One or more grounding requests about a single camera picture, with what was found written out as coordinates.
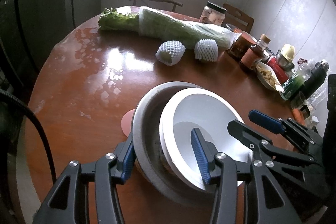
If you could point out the green leaf lettuce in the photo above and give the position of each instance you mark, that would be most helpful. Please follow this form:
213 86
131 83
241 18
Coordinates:
118 20

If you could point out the small steel bowl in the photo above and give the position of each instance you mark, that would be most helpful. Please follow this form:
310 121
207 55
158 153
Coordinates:
284 63

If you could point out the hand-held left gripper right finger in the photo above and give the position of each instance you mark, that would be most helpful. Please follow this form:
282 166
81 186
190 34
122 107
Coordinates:
199 158

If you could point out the grey refrigerator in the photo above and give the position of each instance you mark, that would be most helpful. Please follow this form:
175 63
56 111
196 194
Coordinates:
39 16

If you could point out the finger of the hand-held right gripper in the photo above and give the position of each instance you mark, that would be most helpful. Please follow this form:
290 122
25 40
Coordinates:
241 132
265 119

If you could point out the glass cup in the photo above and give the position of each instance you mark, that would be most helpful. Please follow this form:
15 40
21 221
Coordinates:
298 102

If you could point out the yellow plastic cup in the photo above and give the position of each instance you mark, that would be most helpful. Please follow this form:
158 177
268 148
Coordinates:
287 52

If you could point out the plastic bottle with green liquid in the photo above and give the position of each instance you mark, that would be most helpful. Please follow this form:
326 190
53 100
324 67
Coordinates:
294 85

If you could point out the red-brown bear face plate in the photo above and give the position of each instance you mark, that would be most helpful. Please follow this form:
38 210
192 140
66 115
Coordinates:
127 121

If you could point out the clear jar with black lid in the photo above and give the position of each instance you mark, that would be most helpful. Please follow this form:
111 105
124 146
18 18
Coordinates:
212 15

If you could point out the white dish of pickles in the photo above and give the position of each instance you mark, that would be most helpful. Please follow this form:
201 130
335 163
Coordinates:
267 75

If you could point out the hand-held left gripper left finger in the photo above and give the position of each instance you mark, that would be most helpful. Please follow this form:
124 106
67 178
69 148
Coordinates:
128 158

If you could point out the fruit in white foam net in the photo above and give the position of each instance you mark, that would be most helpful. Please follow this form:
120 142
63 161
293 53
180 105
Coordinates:
206 49
170 52

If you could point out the plastic-wrapped napa cabbage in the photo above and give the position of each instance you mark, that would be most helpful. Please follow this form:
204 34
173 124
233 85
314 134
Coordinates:
170 24

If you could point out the amber sauce bottle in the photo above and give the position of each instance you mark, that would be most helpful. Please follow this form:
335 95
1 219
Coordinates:
250 57

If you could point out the white charger plug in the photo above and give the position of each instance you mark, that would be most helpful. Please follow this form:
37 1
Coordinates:
315 121

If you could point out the red box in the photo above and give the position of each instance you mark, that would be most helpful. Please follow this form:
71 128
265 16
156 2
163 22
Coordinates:
278 69

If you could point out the small white bowl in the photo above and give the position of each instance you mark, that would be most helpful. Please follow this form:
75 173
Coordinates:
210 108

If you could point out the black thermos flask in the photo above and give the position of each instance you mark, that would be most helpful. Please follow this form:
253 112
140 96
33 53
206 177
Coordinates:
313 79

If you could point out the orange carrot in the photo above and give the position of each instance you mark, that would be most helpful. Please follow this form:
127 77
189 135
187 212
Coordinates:
298 115

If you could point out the dark wooden chair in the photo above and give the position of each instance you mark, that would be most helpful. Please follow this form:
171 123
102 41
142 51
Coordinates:
241 18

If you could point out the red sauce jar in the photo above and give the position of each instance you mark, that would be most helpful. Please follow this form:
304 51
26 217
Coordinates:
240 45

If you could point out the crumpled clear plastic bag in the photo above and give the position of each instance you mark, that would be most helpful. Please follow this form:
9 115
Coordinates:
319 95

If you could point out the shiny steel bowl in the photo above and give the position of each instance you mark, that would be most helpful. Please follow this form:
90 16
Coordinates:
139 129

